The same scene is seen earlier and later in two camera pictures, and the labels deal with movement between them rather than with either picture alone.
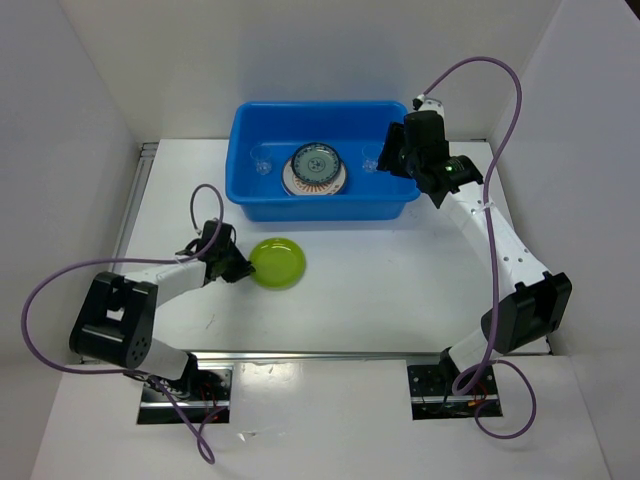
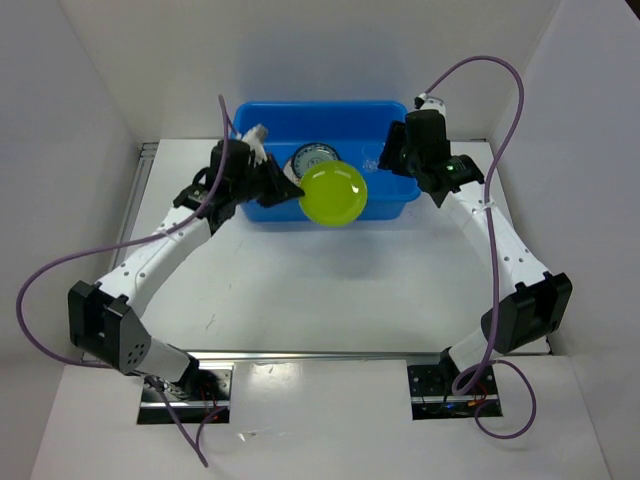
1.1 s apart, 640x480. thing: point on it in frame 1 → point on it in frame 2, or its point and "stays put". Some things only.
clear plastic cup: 370,155 stays put
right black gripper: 388,158 stays put
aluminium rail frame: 126,259 stays put
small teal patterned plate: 316,163 stays put
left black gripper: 243,267 → 281,188
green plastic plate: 279,263 → 335,194
